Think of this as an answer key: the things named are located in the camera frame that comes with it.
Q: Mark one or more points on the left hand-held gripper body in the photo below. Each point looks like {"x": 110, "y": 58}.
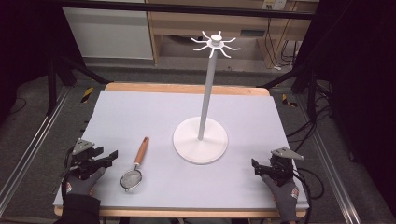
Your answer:
{"x": 81, "y": 157}

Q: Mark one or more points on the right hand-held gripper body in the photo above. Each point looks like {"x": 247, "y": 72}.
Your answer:
{"x": 281, "y": 168}

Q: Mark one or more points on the white hook rack stand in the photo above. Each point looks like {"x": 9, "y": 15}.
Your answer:
{"x": 200, "y": 150}

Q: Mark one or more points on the pale table cover sheet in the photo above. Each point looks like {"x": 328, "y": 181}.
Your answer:
{"x": 149, "y": 118}

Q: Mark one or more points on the yellow black floor tape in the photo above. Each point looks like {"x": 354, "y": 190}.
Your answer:
{"x": 87, "y": 94}
{"x": 289, "y": 101}

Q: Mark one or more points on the black metal stand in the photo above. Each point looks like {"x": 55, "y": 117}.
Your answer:
{"x": 311, "y": 87}
{"x": 53, "y": 81}

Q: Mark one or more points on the wooden table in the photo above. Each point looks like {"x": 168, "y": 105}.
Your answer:
{"x": 186, "y": 88}

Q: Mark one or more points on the white cabinet panel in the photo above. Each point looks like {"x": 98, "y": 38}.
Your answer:
{"x": 109, "y": 32}

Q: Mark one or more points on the black curtain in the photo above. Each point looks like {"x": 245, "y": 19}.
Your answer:
{"x": 364, "y": 77}
{"x": 25, "y": 40}

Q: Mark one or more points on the metal floor rail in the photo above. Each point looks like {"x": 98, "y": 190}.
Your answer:
{"x": 34, "y": 140}
{"x": 333, "y": 174}

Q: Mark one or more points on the white wall outlet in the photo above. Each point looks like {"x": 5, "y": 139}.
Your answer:
{"x": 274, "y": 4}

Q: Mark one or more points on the black horizontal frame bar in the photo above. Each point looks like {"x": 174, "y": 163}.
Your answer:
{"x": 174, "y": 8}

